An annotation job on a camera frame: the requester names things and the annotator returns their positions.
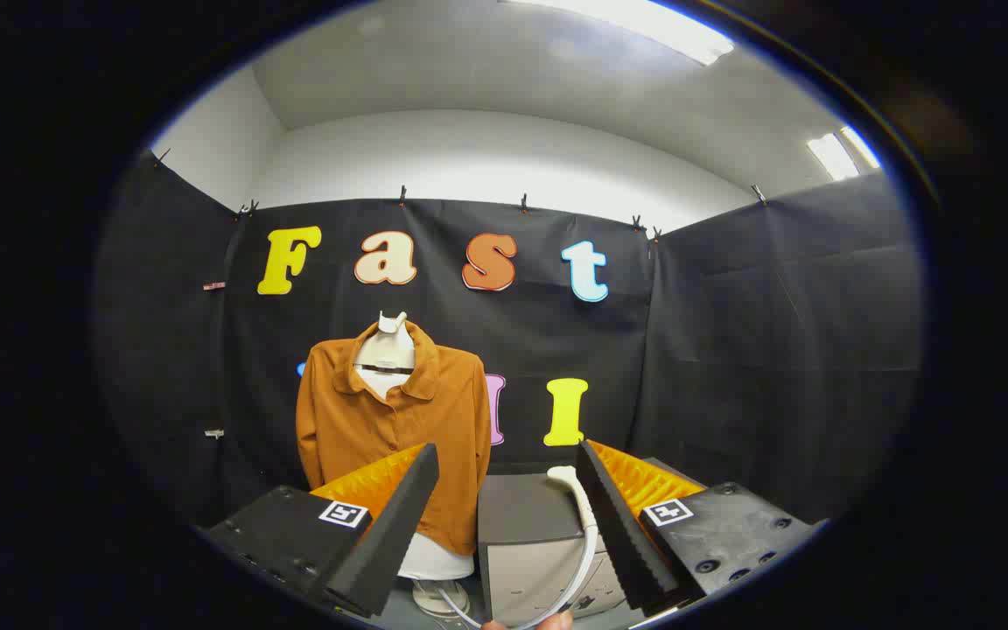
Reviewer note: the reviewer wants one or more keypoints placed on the small ceiling light panel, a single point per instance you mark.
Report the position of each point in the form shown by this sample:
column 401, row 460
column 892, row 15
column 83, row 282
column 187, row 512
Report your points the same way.
column 838, row 153

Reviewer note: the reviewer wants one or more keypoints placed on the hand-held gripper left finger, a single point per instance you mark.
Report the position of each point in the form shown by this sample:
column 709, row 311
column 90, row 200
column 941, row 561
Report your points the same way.
column 386, row 534

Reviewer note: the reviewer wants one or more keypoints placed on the orange-brown button shirt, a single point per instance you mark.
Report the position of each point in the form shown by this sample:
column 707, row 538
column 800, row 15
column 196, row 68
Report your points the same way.
column 355, row 420

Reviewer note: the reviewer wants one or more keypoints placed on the black backdrop cloth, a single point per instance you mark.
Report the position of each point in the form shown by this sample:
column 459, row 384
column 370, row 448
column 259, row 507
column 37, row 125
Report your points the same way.
column 731, row 350

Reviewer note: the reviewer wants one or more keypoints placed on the long ceiling light panel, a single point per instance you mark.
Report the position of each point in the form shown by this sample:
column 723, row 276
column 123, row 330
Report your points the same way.
column 635, row 26

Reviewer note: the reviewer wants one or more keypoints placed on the white mannequin torso stand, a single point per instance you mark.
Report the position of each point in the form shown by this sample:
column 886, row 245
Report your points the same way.
column 388, row 350

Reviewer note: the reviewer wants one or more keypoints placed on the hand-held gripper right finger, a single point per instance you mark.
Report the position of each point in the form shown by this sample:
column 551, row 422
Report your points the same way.
column 622, row 534

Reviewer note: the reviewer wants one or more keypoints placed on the white garment steamer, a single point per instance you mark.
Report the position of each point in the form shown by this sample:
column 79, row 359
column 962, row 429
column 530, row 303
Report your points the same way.
column 572, row 490

